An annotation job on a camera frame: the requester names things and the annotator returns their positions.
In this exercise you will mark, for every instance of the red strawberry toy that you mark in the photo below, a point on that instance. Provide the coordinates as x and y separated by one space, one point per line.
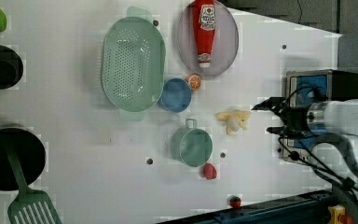
209 171

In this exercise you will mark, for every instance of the silver black toaster oven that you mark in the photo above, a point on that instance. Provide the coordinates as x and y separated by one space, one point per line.
304 89

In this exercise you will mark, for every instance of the blue metal frame rail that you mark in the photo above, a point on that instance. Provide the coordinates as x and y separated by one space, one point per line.
308 208

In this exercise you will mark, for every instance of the green mug with handle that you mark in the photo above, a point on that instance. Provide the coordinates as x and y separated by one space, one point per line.
190 145

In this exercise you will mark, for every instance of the green slotted spatula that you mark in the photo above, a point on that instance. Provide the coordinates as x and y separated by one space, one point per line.
31 206

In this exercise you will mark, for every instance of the grey round plate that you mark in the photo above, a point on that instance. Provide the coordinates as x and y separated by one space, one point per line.
225 43

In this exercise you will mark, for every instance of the green perforated colander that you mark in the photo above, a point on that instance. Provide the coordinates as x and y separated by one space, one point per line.
133 58

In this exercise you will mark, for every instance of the blue round bowl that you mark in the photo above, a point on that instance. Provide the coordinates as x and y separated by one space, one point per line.
176 96

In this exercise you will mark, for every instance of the peeled yellow toy banana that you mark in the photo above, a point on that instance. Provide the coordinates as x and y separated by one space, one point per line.
234 120

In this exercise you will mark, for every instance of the yellow red emergency button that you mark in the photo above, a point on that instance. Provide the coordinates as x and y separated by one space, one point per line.
338 215

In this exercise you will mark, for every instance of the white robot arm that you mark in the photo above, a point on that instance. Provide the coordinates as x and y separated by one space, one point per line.
327 130

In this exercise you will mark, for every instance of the orange slice toy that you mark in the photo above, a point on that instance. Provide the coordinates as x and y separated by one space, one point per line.
194 82

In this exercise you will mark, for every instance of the red ketchup bottle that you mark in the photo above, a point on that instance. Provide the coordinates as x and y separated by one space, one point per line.
204 21

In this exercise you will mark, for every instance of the large black pan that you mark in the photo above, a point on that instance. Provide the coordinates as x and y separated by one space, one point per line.
31 154

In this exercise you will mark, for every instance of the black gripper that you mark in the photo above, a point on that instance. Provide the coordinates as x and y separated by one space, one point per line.
296 117

